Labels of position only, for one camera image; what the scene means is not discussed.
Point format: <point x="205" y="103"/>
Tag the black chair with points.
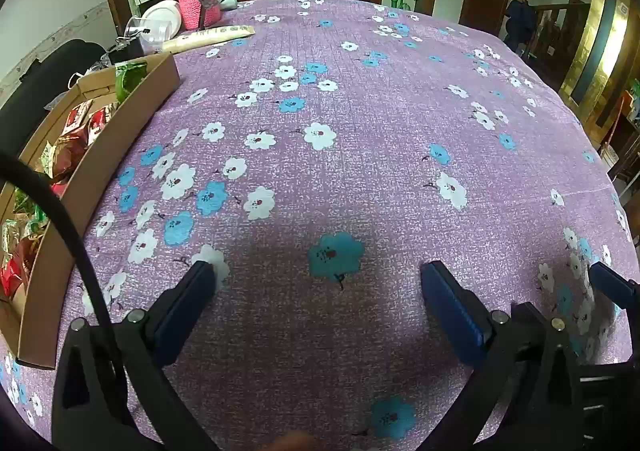
<point x="50" y="66"/>

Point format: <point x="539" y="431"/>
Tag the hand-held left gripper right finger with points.
<point x="452" y="306"/>

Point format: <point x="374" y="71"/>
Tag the black cup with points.
<point x="127" y="50"/>

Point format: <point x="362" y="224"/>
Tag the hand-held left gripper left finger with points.
<point x="182" y="311"/>

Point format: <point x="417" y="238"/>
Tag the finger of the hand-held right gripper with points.
<point x="612" y="283"/>

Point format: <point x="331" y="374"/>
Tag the pile of assorted snack packets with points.
<point x="75" y="131"/>

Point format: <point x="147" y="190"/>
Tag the pale green cup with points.
<point x="229" y="0"/>

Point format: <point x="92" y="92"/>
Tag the gold framed panel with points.
<point x="595" y="31"/>

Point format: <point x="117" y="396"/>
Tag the wooden stair railing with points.
<point x="555" y="31"/>

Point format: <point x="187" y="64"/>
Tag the white plates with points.
<point x="160" y="21"/>

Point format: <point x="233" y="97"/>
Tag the long cream packet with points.
<point x="210" y="37"/>

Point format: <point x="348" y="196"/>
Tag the purple floral tablecloth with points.
<point x="350" y="156"/>

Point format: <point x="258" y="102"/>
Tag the cardboard box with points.
<point x="55" y="281"/>

